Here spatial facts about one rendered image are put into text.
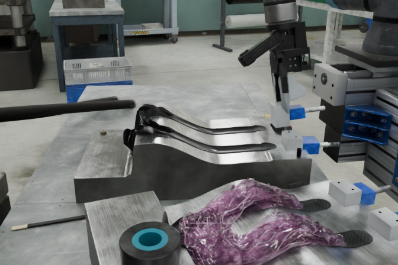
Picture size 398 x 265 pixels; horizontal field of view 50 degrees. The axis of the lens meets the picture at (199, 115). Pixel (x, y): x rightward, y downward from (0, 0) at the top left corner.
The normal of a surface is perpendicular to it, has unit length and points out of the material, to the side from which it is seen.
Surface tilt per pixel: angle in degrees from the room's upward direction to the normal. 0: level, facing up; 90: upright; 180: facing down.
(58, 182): 0
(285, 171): 90
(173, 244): 0
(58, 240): 0
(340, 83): 90
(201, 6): 90
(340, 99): 90
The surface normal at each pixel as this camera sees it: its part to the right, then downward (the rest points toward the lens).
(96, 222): 0.00, -0.94
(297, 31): 0.07, 0.22
